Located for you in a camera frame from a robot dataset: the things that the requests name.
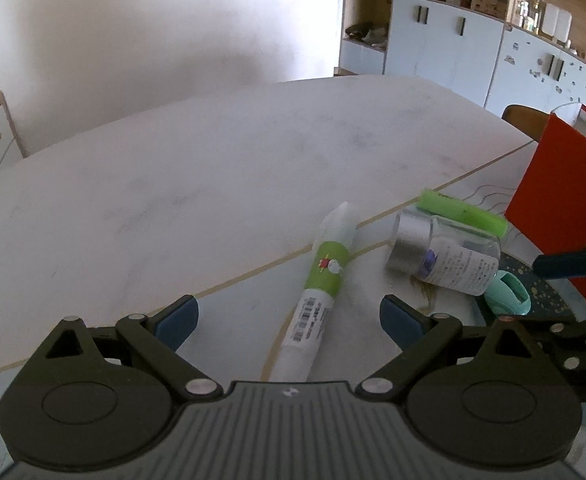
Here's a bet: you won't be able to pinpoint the wooden chair back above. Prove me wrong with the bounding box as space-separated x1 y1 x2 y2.
501 104 550 142

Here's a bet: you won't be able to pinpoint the white containers on shelf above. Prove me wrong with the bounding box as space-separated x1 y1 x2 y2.
540 2 574 44

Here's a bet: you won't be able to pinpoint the green marker pen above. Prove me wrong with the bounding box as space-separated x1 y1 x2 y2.
419 188 509 237

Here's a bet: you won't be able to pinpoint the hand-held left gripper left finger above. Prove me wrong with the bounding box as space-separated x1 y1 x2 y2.
19 294 224 402

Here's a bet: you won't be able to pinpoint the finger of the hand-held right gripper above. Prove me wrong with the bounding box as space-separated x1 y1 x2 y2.
532 229 586 279
519 309 586 404

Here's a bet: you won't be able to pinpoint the white tube with green label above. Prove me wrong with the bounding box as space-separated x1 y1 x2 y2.
271 201 358 384

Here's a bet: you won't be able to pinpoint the teal pencil sharpener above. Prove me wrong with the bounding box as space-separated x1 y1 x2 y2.
483 269 532 317

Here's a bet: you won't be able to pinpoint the clear bottle with silver cap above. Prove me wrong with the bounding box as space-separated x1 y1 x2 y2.
385 208 503 297

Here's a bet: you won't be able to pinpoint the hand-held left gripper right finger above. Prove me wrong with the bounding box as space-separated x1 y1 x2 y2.
355 294 561 402

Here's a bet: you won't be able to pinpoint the red and white box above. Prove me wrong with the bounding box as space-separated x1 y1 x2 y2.
504 102 586 317

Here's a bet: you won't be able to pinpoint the glass jars on shelf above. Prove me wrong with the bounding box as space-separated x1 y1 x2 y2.
515 0 544 32

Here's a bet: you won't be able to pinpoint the round dark speckled mat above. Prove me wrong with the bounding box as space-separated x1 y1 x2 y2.
473 252 586 328

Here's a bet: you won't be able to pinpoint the white wall cabinet unit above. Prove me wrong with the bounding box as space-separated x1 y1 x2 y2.
337 0 586 133

